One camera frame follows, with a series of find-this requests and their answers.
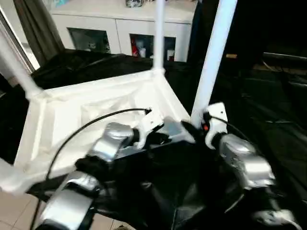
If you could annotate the white plastic table top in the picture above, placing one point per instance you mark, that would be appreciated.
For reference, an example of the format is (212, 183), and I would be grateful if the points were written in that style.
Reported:
(84, 100)

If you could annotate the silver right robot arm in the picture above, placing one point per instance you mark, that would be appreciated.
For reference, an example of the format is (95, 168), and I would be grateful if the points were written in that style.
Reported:
(247, 158)

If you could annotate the black plastic mat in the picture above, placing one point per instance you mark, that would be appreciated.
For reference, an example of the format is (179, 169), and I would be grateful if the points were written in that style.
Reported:
(263, 119)

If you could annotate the yellow label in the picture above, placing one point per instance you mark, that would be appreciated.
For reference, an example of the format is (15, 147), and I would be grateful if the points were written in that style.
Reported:
(231, 55)

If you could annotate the white blue carton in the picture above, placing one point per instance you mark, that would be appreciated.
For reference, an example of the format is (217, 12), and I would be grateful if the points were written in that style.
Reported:
(170, 54)

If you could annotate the red box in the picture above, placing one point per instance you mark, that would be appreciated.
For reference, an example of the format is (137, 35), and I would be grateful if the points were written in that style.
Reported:
(136, 46)

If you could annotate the large black box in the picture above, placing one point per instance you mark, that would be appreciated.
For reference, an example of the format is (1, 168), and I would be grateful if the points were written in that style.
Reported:
(263, 24)

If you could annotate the white glass-door cabinet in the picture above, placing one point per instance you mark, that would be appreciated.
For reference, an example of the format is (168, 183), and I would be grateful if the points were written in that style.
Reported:
(108, 16)

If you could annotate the grey-brown curtain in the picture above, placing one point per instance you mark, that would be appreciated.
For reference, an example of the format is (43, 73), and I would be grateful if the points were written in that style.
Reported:
(38, 31)

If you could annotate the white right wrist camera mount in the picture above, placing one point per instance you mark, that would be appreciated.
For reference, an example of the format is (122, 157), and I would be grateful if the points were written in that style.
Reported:
(217, 117)

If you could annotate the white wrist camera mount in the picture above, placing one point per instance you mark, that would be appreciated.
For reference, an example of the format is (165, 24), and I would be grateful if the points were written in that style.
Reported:
(151, 122)
(217, 117)

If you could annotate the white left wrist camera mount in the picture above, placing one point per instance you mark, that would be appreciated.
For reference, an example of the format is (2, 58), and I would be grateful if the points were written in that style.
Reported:
(151, 122)

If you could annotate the dark horizontal metal rail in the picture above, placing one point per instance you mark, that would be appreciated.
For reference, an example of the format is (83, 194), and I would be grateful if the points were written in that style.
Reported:
(285, 57)

